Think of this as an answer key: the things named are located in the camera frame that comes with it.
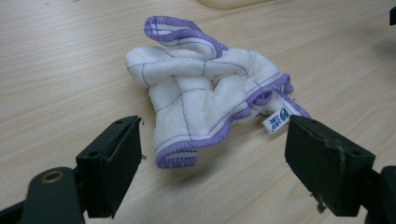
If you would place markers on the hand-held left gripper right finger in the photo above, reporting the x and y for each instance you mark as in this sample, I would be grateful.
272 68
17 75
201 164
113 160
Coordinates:
327 165

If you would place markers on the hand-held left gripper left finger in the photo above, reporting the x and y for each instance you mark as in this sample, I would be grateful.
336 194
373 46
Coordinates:
109 161

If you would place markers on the white cloth with purple trim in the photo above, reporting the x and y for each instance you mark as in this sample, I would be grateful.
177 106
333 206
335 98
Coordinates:
193 102

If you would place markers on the white metal rack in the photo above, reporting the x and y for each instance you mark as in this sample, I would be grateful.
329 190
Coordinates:
224 3

